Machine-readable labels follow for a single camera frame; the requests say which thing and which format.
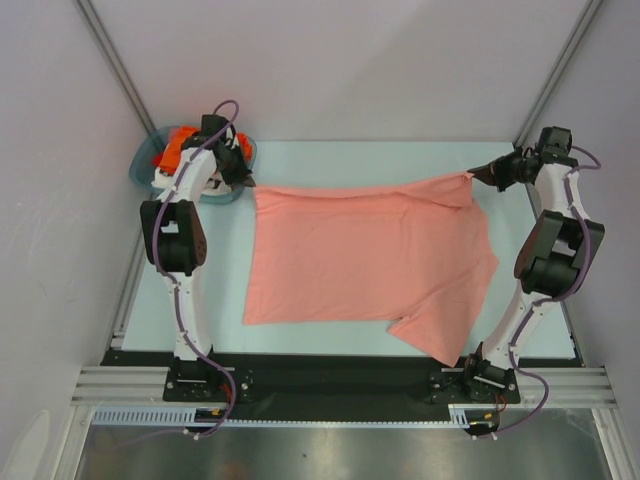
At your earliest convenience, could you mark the salmon pink t shirt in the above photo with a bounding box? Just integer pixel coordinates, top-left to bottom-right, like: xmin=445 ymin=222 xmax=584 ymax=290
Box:
xmin=244 ymin=173 xmax=498 ymax=367

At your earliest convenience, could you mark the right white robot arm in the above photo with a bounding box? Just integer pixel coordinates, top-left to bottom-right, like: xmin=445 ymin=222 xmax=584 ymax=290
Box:
xmin=469 ymin=149 xmax=605 ymax=371

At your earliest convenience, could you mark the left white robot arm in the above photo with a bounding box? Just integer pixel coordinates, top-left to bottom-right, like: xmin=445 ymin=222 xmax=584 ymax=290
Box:
xmin=140 ymin=140 xmax=256 ymax=361

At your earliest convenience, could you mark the white t shirt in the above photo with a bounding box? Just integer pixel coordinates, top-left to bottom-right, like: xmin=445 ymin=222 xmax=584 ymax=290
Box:
xmin=151 ymin=168 xmax=233 ymax=196

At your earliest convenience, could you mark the orange t shirt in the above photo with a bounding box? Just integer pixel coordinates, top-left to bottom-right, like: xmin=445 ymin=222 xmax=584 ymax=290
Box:
xmin=152 ymin=126 xmax=255 ymax=175

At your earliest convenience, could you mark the blue plastic laundry basket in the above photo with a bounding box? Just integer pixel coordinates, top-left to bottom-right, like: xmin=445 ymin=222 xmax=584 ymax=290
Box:
xmin=129 ymin=126 xmax=245 ymax=205

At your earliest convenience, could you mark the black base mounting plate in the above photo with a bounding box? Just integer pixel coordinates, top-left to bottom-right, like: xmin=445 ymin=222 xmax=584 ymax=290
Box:
xmin=99 ymin=349 xmax=584 ymax=424

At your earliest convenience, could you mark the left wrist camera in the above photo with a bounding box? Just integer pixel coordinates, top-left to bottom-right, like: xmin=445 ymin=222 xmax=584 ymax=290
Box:
xmin=200 ymin=113 xmax=238 ymax=150

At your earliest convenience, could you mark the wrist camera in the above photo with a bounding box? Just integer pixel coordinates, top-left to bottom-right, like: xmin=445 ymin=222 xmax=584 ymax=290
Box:
xmin=200 ymin=113 xmax=238 ymax=150
xmin=534 ymin=126 xmax=577 ymax=167

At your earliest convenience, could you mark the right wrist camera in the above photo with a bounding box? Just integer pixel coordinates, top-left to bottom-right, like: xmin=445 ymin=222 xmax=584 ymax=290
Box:
xmin=534 ymin=126 xmax=577 ymax=167

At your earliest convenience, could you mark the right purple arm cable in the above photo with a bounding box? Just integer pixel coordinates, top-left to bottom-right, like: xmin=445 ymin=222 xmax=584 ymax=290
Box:
xmin=469 ymin=144 xmax=601 ymax=441

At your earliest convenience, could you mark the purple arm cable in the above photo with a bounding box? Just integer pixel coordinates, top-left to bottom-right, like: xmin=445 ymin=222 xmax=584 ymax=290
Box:
xmin=469 ymin=144 xmax=601 ymax=441
xmin=114 ymin=99 xmax=241 ymax=446

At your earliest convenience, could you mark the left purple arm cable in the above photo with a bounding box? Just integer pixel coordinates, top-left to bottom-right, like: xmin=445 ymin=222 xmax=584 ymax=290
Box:
xmin=114 ymin=99 xmax=241 ymax=446

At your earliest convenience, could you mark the blue slotted cable duct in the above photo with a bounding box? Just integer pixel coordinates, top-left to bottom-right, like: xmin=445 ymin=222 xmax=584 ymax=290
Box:
xmin=92 ymin=406 xmax=196 ymax=427

